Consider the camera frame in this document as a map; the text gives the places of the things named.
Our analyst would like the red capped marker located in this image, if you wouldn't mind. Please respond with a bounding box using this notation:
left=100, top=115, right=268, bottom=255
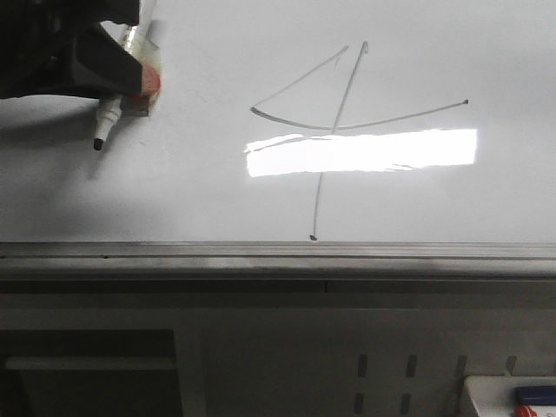
left=513, top=405, right=556, bottom=417

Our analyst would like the grey perforated stand panel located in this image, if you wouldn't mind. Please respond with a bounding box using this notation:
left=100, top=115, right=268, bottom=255
left=1, top=278, right=555, bottom=416

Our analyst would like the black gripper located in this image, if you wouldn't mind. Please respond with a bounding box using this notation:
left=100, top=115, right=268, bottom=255
left=1, top=1, right=142, bottom=99

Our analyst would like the blue capped marker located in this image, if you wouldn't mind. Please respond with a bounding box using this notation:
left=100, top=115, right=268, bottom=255
left=514, top=385, right=556, bottom=407

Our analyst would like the white whiteboard with aluminium frame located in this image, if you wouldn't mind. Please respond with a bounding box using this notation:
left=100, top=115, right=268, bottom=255
left=1, top=1, right=555, bottom=275

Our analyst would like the white marker tray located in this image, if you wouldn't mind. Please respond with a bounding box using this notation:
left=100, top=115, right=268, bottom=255
left=460, top=375, right=555, bottom=416

